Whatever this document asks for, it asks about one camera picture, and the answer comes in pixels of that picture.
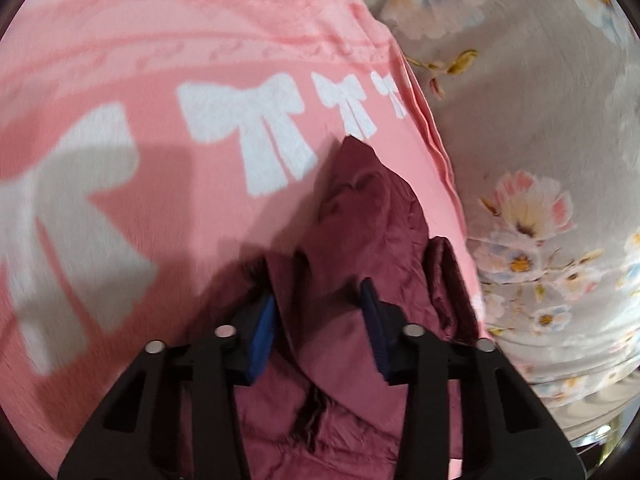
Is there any pink blanket with white bows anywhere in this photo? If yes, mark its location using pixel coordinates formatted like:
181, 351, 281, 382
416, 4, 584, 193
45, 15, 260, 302
0, 0, 486, 480

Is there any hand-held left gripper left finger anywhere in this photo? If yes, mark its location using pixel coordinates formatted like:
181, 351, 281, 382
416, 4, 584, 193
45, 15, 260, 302
57, 292, 278, 480

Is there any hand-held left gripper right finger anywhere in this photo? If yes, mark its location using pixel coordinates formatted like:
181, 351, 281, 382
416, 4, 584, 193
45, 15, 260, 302
360, 277, 586, 480

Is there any maroon puffer jacket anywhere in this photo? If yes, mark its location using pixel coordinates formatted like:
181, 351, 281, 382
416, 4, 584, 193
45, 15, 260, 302
180, 136, 483, 480

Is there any grey floral bedsheet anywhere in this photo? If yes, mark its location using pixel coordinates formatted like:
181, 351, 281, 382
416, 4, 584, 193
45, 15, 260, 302
345, 0, 640, 443

